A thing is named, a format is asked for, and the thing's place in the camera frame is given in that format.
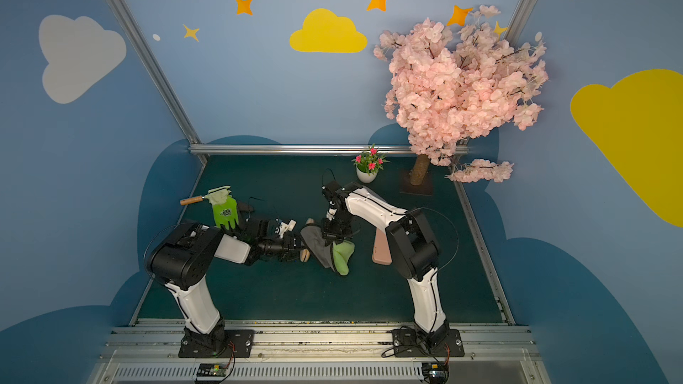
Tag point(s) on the small potted pink flowers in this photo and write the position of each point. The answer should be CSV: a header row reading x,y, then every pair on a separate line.
x,y
368,163

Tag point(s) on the pink cherry blossom tree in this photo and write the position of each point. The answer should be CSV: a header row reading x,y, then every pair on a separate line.
x,y
451,86

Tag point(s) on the aluminium front rail frame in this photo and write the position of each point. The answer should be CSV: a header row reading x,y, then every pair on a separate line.
x,y
317,352

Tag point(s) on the green black work glove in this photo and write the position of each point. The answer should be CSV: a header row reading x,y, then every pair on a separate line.
x,y
228,212

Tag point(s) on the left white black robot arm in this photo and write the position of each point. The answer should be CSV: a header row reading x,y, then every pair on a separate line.
x,y
183,259

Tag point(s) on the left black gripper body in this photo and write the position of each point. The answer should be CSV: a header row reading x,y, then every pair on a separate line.
x,y
293,243

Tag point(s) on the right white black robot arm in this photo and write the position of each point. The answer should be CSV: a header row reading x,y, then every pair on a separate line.
x,y
413,246

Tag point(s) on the grey green microfibre cloth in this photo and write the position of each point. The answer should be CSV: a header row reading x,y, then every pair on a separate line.
x,y
333,255

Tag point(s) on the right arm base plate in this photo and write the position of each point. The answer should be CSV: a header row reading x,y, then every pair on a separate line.
x,y
407,342

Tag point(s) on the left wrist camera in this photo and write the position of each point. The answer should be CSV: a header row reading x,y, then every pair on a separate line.
x,y
285,227

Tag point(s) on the right green circuit board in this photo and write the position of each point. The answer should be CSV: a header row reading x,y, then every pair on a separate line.
x,y
434,373

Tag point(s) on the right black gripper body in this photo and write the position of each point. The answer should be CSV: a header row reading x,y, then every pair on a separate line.
x,y
331,232

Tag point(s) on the beige cork eyeglass case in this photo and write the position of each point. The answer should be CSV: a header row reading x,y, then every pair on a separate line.
x,y
306,245

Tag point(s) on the pink eyeglass case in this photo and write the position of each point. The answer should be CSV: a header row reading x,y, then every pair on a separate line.
x,y
381,250

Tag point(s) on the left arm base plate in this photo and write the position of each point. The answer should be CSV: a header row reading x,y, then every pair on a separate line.
x,y
220,343

